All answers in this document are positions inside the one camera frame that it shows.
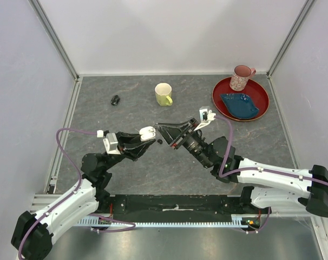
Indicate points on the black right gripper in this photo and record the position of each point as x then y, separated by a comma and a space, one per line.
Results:
170, 131

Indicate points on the light blue cable duct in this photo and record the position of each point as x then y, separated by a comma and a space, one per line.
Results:
97, 222

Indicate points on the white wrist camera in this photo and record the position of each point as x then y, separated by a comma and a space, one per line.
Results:
110, 142
206, 117

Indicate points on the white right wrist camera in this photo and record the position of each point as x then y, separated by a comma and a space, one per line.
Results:
206, 117

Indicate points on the left aluminium frame post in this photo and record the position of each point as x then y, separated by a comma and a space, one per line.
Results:
48, 27

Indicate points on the black clip object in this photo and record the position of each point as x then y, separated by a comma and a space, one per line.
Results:
115, 100

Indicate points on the pink patterned mug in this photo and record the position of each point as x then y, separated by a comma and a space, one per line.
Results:
239, 78

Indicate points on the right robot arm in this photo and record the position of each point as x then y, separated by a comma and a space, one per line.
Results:
265, 185

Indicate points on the right aluminium frame post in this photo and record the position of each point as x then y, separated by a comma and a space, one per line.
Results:
298, 22

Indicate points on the yellow-green ceramic mug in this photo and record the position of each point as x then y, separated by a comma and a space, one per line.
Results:
163, 93

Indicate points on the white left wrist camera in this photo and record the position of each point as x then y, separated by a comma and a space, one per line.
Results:
110, 142

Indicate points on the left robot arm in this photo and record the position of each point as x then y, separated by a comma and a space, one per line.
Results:
36, 233

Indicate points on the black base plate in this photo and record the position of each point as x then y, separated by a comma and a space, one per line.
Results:
176, 208

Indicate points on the aluminium frame post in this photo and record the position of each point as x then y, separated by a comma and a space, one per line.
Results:
298, 22
48, 27

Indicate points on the blue leaf-shaped dish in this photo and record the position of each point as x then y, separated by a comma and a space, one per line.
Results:
240, 105

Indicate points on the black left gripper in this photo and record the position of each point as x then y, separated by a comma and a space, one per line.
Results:
133, 153

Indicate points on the red round tray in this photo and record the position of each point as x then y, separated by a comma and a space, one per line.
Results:
253, 89

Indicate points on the white earbud charging case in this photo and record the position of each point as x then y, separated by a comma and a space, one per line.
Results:
147, 133

